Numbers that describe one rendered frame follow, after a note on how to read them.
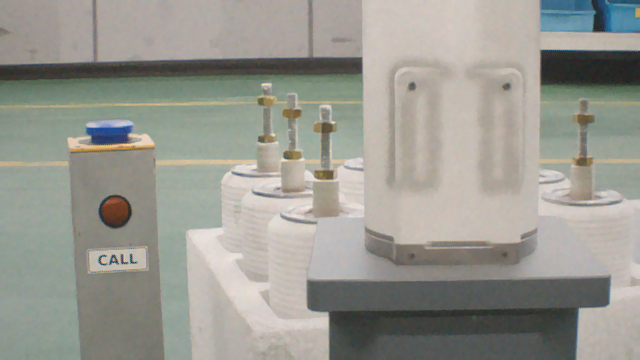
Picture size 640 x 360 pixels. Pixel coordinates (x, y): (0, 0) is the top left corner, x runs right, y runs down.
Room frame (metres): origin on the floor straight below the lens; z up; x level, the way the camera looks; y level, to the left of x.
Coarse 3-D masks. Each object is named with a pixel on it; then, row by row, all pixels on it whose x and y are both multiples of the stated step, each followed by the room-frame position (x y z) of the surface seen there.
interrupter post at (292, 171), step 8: (288, 160) 1.01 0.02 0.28; (296, 160) 1.01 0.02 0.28; (304, 160) 1.01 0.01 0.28; (288, 168) 1.01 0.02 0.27; (296, 168) 1.01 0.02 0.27; (304, 168) 1.01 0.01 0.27; (288, 176) 1.01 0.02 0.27; (296, 176) 1.01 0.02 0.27; (304, 176) 1.01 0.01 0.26; (288, 184) 1.01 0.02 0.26; (296, 184) 1.01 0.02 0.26; (304, 184) 1.01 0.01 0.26
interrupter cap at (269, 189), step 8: (264, 184) 1.04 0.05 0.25; (272, 184) 1.04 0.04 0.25; (280, 184) 1.04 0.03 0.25; (256, 192) 1.00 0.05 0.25; (264, 192) 0.99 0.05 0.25; (272, 192) 0.99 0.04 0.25; (280, 192) 0.99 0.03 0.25; (288, 192) 0.99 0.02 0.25; (296, 192) 0.99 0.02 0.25; (304, 192) 0.99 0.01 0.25
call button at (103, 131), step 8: (104, 120) 0.91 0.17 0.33; (112, 120) 0.91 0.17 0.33; (120, 120) 0.91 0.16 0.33; (88, 128) 0.89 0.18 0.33; (96, 128) 0.89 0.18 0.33; (104, 128) 0.88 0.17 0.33; (112, 128) 0.89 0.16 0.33; (120, 128) 0.89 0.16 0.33; (128, 128) 0.90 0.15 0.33; (96, 136) 0.89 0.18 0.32; (104, 136) 0.89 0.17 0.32; (112, 136) 0.89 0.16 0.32; (120, 136) 0.89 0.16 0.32; (128, 136) 0.90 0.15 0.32
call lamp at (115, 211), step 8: (112, 200) 0.87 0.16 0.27; (120, 200) 0.87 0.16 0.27; (104, 208) 0.87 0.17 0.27; (112, 208) 0.87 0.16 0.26; (120, 208) 0.87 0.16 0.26; (128, 208) 0.87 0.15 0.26; (104, 216) 0.87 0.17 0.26; (112, 216) 0.87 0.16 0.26; (120, 216) 0.87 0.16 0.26; (112, 224) 0.87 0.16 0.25
